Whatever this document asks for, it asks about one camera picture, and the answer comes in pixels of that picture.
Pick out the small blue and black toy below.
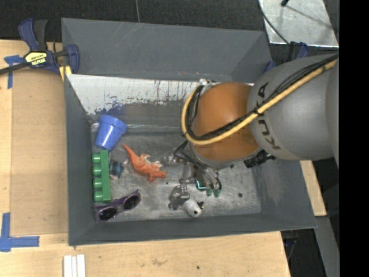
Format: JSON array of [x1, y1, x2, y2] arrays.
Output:
[[109, 159, 129, 180]]

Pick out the blue plastic cup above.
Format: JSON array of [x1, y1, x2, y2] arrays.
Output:
[[93, 114, 129, 151]]

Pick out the orange toy dinosaur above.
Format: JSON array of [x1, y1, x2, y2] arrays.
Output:
[[122, 143, 168, 183]]

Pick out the purple sunglasses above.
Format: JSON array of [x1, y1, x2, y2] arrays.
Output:
[[93, 189, 142, 223]]

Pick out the green toy brick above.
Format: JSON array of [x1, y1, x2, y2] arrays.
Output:
[[91, 149, 113, 204]]

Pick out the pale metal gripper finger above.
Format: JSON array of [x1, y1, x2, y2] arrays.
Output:
[[168, 185, 191, 211], [179, 163, 193, 185]]

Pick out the grey metal bin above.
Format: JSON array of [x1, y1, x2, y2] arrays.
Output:
[[60, 17, 318, 246]]

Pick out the white toy animal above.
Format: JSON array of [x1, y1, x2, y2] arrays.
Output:
[[183, 199, 205, 218]]

